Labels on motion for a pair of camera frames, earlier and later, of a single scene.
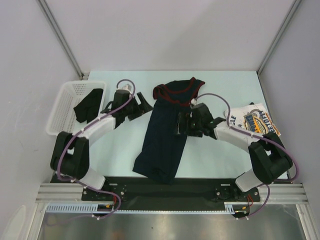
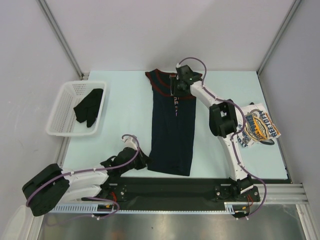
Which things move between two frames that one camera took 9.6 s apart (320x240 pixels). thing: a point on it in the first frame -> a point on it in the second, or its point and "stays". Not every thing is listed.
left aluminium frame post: x=59 y=36 stays
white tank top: x=253 y=118 stays
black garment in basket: x=89 y=107 stays
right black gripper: x=190 y=132 -> x=172 y=85
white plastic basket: x=62 y=118 stays
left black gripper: x=144 y=106 -> x=143 y=161
